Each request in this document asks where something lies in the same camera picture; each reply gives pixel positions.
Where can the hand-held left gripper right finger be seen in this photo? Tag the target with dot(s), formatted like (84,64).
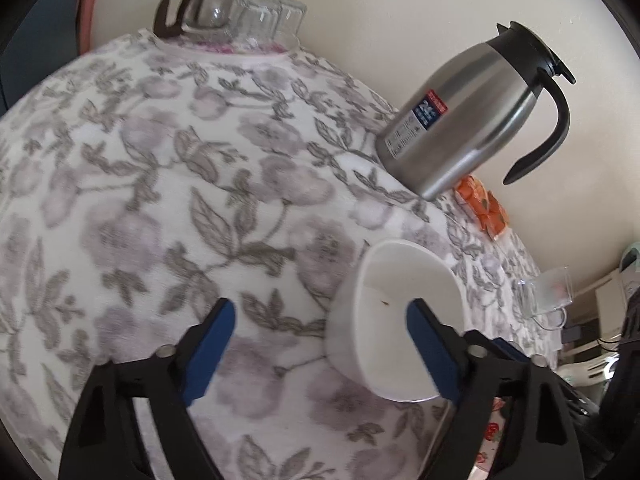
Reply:
(432,355)

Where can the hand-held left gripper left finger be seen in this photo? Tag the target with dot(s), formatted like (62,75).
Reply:
(210,355)

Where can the white bowl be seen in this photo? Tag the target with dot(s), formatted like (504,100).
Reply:
(395,280)

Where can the red floral cloth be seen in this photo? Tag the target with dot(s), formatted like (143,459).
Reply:
(492,430)

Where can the clear glass mug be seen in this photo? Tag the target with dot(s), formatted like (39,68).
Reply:
(547,290)

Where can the grey floral tablecloth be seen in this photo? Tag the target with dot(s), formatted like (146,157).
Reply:
(150,210)

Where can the orange packet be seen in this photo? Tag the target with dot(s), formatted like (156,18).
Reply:
(480,200)

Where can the white cabinet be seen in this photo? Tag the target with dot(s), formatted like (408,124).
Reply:
(610,310)

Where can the stainless steel thermos jug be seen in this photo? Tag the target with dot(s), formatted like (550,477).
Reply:
(450,125)

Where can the white round tray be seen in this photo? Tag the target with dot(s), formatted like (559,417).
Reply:
(225,51)

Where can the dark refrigerator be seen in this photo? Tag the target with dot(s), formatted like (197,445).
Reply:
(40,60)

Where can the glass coffee pot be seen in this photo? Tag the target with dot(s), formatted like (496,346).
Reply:
(210,10)

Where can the pink rolled mat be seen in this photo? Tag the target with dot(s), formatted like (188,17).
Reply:
(88,10)

